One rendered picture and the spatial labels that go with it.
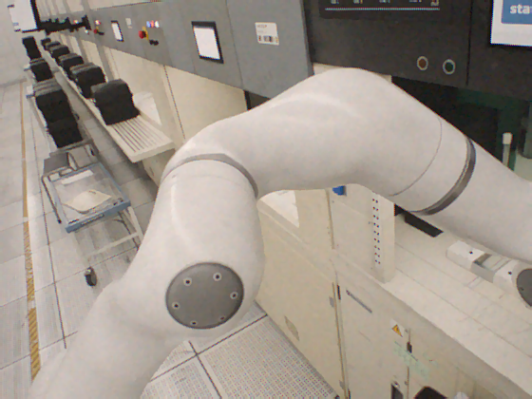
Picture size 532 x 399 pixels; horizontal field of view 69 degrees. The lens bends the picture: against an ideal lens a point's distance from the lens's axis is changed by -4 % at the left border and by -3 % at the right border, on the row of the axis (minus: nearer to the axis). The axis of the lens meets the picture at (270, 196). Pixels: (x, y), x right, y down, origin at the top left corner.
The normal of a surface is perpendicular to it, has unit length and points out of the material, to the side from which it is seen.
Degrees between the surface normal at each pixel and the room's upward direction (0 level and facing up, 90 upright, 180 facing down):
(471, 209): 97
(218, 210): 25
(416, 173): 94
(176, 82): 90
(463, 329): 0
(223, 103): 90
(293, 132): 71
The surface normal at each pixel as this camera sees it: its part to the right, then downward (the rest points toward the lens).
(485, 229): -0.01, 0.67
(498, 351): -0.17, -0.85
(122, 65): 0.51, 0.36
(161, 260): -0.38, -0.23
